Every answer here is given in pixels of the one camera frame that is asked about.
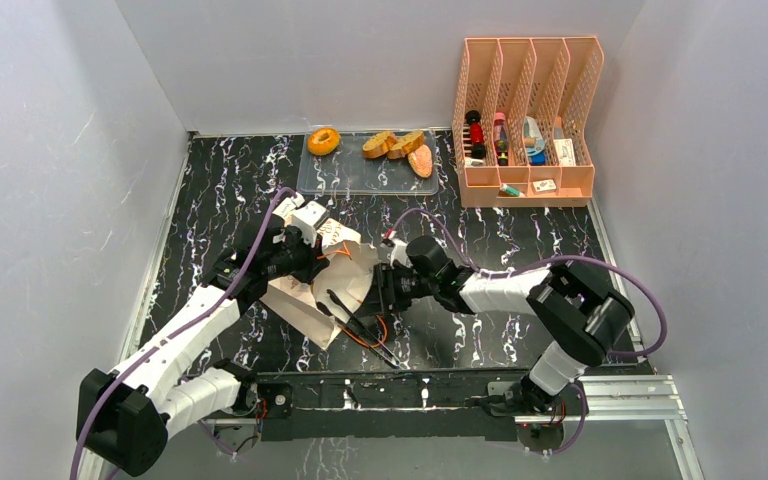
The printed white paper bag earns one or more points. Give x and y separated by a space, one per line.
349 276

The oval brown fake bread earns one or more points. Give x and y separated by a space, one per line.
421 161

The orange fake bagel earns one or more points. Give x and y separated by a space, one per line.
323 141

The blue clear tape dispenser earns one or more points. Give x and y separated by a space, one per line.
534 142

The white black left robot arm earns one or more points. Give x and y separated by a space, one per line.
128 414

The red black dumbbell toy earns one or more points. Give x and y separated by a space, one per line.
476 136

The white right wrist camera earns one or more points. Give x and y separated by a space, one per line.
395 250

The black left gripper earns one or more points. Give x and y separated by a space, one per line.
314 263

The clear plastic tray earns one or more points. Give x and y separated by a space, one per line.
346 172

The green white tube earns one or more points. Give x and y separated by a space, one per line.
509 191

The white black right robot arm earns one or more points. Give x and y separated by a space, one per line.
584 316

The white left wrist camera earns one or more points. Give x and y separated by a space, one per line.
308 218

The round brown fake bread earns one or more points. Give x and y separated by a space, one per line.
379 144

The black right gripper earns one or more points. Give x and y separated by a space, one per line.
384 291

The small white card box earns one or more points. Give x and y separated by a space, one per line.
544 186

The pink red bottle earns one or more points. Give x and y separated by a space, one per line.
500 140

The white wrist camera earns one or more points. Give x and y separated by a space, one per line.
395 250
308 218

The aluminium frame rail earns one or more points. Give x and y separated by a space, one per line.
609 398

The yellow fake bread slice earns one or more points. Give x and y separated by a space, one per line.
406 145

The orange desk file organizer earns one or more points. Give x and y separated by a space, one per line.
520 111

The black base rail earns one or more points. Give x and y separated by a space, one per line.
384 401

